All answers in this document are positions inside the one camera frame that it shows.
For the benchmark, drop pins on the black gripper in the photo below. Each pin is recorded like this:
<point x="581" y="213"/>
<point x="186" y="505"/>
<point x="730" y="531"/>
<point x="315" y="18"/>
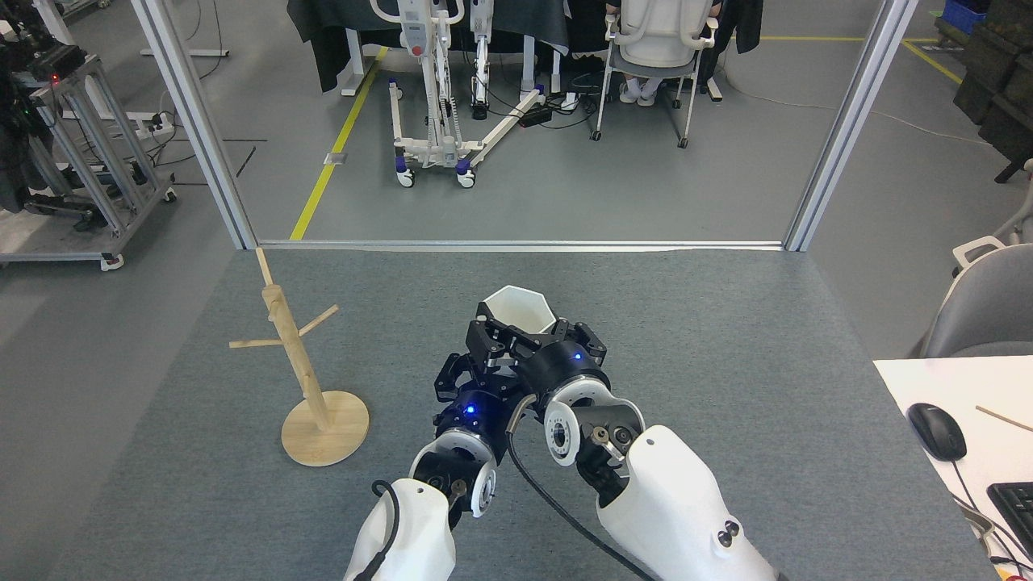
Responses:
<point x="565" y="367"/>
<point x="480" y="413"/>

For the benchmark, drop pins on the white hexagonal cup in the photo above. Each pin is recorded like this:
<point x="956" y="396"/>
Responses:
<point x="520" y="308"/>

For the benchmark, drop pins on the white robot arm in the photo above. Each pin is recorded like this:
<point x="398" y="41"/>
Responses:
<point x="670" y="500"/>
<point x="411" y="524"/>

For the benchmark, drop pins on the wooden cup rack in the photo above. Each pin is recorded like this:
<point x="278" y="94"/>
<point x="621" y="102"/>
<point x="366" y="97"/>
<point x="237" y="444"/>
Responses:
<point x="303" y="367"/>

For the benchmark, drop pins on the black power strip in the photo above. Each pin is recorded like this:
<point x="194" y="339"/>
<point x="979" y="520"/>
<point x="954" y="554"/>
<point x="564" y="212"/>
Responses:
<point x="535" y="117"/>

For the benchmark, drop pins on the person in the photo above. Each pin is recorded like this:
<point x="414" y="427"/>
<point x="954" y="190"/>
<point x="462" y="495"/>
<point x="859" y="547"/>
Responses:
<point x="637" y="90"/>

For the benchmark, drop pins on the silver floor plate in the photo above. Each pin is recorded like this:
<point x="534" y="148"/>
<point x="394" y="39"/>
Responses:
<point x="335" y="159"/>

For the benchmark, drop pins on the white wheeled stand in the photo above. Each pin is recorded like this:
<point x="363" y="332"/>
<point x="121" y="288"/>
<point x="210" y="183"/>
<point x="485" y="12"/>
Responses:
<point x="428" y="97"/>

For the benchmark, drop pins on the white office chair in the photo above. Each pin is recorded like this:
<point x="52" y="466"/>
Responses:
<point x="658" y="36"/>

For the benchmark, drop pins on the white desk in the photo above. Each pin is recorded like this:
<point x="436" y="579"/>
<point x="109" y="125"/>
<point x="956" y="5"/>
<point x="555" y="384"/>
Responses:
<point x="920" y="383"/>

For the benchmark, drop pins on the black hanging jacket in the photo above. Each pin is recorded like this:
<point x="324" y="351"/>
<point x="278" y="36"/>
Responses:
<point x="744" y="24"/>

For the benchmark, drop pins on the black computer mouse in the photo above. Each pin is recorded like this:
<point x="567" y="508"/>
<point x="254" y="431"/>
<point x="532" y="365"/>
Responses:
<point x="936" y="432"/>

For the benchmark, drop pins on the black table cloth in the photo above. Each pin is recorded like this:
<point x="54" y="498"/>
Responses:
<point x="331" y="28"/>

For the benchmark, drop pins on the grey office chair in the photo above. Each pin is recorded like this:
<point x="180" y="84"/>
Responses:
<point x="993" y="311"/>

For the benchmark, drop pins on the white power strip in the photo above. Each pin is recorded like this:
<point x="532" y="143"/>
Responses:
<point x="153" y="125"/>

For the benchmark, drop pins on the thin wooden stick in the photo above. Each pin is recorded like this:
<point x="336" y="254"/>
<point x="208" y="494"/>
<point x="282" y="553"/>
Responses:
<point x="1005" y="419"/>

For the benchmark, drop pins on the black keyboard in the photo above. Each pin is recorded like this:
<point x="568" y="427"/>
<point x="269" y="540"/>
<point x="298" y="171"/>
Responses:
<point x="1017" y="516"/>

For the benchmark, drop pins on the dark stacked crates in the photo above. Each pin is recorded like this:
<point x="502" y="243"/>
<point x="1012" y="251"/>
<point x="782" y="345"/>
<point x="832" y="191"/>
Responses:
<point x="1001" y="89"/>

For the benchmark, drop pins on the blue plastic bin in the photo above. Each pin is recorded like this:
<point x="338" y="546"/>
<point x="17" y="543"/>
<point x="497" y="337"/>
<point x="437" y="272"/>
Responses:
<point x="964" y="16"/>

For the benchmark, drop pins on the silver frame crossbar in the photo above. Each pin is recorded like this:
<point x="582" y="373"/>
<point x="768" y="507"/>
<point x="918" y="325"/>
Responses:
<point x="516" y="244"/>

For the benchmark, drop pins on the silver frame post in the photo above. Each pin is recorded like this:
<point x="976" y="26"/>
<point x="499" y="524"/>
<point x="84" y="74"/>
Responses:
<point x="847" y="129"/>
<point x="198" y="129"/>

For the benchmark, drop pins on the metal frame cart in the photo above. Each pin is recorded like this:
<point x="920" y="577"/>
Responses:
<point x="89" y="161"/>

